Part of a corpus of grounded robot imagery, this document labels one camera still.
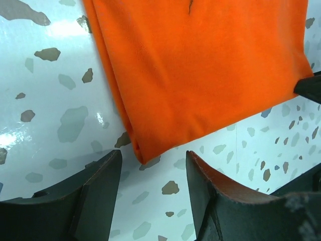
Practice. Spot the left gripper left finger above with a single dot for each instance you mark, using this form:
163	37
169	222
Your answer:
80	207

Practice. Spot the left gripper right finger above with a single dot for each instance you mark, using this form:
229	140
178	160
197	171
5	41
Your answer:
224	209

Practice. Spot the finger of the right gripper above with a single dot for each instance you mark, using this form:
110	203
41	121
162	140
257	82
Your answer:
310	88

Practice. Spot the orange t-shirt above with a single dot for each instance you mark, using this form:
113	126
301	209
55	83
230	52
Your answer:
180	70

